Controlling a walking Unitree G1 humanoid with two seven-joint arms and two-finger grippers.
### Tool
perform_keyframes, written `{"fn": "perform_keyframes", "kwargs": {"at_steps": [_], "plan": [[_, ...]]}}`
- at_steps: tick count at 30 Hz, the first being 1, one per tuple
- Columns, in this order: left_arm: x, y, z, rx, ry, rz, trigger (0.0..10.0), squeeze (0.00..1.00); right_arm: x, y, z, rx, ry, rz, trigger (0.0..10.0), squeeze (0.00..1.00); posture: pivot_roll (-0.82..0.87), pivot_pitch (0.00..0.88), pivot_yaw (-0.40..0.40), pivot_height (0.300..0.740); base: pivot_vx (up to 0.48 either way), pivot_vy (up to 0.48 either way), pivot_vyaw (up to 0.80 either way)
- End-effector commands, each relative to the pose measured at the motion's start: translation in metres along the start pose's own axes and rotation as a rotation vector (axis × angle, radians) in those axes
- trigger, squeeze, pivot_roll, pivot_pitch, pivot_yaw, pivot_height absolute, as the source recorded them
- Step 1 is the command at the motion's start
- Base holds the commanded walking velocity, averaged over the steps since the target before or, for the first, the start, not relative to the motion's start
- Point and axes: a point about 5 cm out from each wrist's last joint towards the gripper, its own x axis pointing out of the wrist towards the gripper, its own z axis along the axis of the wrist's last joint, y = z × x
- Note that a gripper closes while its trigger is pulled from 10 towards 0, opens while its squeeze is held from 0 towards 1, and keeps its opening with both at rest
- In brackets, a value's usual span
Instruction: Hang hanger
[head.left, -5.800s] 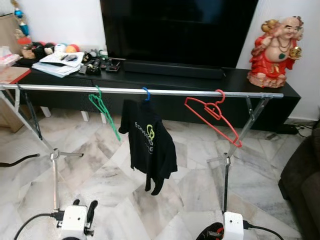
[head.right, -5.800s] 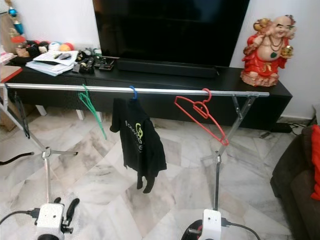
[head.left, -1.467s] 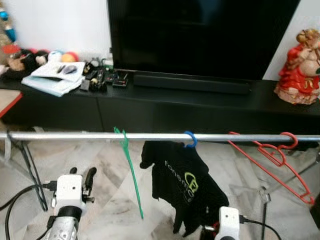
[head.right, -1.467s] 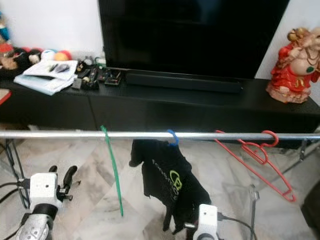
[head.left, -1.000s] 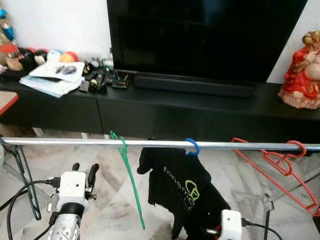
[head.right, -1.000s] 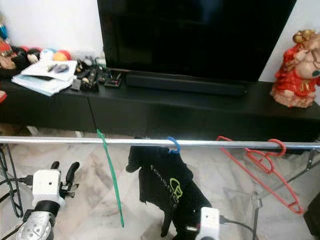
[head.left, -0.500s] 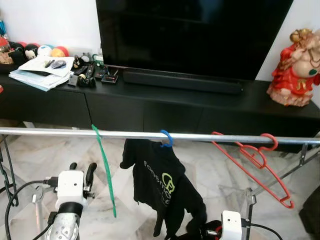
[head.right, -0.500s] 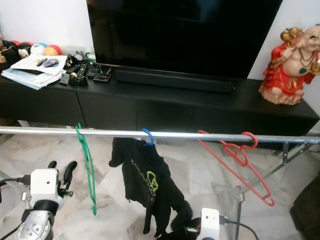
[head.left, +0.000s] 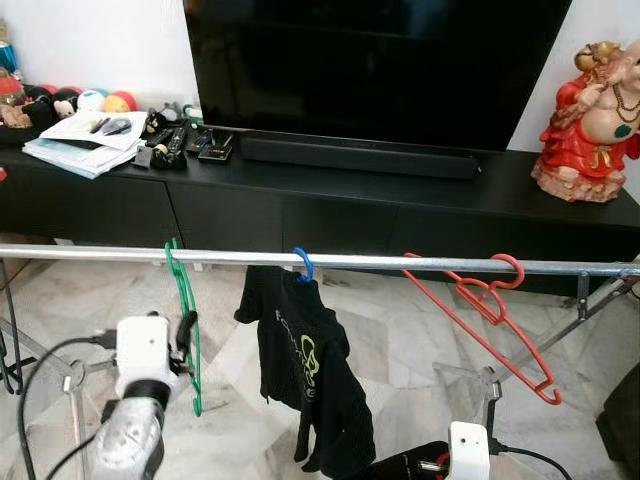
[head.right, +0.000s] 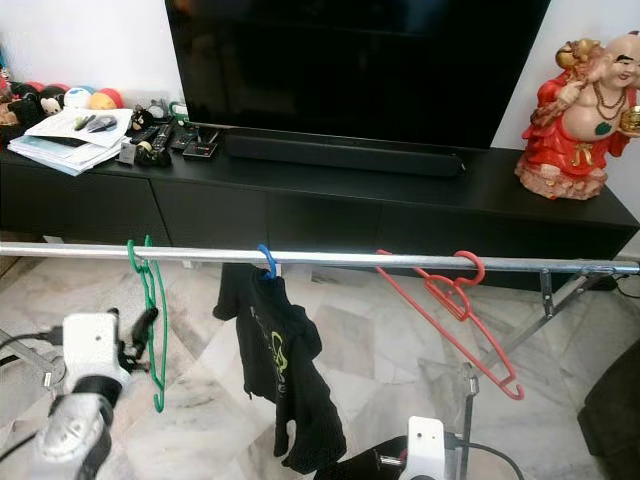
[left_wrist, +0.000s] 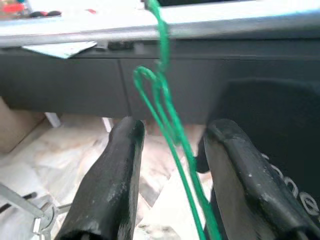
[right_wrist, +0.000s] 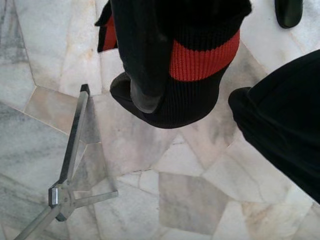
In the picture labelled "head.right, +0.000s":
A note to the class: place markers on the green plastic hanger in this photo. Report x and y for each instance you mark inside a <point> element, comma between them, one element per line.
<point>160,390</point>

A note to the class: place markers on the black garment with red trim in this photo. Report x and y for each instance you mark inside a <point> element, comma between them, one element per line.
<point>350,465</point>

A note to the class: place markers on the red plastic hanger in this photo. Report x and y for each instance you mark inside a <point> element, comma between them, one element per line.
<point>450,295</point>

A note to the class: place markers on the black t-shirt with green logo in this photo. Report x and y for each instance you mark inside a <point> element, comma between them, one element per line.
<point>250,320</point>

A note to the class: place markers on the small black tray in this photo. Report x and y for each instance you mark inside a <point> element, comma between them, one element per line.
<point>201,144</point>

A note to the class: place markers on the white paper stack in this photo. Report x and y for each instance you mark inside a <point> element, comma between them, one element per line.
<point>65,148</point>

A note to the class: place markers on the silver metal clothes rack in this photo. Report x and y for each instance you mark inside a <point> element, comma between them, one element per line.
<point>360,258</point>

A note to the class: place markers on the black television console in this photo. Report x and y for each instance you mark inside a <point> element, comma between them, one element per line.
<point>320,205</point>

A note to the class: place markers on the small clear bottle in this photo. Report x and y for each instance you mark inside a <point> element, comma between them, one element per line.
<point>178,115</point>

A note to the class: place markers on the orange round plush toy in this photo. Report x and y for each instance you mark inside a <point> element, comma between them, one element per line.
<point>108,99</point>

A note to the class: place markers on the white round plush toy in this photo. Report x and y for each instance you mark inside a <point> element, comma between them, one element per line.
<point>78,98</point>

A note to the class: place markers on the black round plush toy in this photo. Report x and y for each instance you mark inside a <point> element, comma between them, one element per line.
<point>53,100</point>
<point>25,94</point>

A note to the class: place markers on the black soundbar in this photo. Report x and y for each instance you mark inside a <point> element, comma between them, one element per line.
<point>345,153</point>

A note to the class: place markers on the black flat television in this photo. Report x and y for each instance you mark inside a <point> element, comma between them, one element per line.
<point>360,70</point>

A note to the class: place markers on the red laughing Buddha statue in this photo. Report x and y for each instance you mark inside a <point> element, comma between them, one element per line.
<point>575,130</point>

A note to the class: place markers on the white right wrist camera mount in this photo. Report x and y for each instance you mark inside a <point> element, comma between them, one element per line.
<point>427,450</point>

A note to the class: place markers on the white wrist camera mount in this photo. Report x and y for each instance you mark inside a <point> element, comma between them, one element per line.
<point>90,345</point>
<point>427,450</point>

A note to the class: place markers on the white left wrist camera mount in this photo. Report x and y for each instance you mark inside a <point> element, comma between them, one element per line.
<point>90,345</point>

